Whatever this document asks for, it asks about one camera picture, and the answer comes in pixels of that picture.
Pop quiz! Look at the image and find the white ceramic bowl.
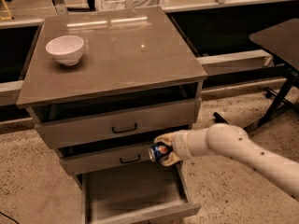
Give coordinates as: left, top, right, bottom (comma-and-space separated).
46, 35, 85, 66

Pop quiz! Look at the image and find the black middle drawer handle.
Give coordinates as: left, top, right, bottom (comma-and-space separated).
120, 154, 141, 164

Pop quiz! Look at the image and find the black top drawer handle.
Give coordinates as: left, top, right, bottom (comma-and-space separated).
111, 123, 138, 133

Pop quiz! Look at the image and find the black drawer handle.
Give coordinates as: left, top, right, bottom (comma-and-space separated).
120, 154, 141, 164
111, 123, 138, 133

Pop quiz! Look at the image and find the middle grey drawer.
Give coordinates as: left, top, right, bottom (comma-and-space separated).
59, 133, 192, 176

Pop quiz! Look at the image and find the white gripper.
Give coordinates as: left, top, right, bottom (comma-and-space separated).
154, 130, 193, 166

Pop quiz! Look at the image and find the clear plastic bin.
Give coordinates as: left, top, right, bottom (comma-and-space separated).
96, 0, 168, 11

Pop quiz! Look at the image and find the black cable on floor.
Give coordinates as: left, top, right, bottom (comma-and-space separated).
0, 210, 21, 224

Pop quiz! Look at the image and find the black side table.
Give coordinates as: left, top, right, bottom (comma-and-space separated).
213, 18, 299, 134

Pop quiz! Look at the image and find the grey drawer cabinet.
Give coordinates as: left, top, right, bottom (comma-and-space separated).
16, 6, 208, 224

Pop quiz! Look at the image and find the blue pepsi can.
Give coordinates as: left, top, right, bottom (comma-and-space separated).
149, 142, 173, 162

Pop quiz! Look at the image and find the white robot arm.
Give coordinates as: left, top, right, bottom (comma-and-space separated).
153, 123, 299, 201

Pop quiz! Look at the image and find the top grey drawer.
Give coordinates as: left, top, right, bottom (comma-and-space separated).
36, 98, 201, 148

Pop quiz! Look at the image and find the yellow object top left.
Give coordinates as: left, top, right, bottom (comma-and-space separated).
0, 0, 13, 21

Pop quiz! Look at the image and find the open bottom grey drawer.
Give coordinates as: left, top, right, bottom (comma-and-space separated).
82, 161, 200, 224

